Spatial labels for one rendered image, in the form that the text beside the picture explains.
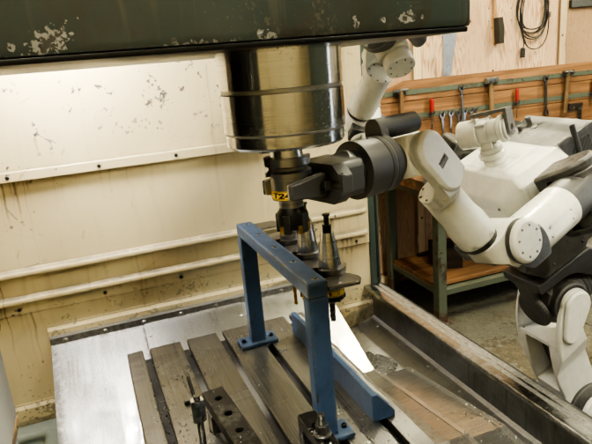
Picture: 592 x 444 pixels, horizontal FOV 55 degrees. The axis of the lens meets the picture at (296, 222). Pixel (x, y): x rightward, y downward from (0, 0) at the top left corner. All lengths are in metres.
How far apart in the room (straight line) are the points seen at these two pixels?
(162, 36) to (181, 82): 1.15
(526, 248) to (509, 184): 0.31
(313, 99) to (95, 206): 1.16
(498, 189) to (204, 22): 0.89
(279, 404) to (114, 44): 0.89
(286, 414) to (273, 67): 0.78
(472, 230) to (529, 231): 0.11
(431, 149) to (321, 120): 0.24
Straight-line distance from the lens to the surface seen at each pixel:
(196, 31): 0.60
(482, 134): 1.36
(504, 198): 1.33
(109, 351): 1.82
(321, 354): 1.06
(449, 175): 0.91
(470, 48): 4.24
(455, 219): 0.97
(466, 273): 3.71
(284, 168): 0.74
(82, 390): 1.75
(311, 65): 0.68
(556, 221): 1.14
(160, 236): 1.79
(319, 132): 0.69
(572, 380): 1.75
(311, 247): 1.16
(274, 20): 0.62
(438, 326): 1.79
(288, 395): 1.30
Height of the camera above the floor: 1.60
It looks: 16 degrees down
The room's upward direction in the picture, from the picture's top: 5 degrees counter-clockwise
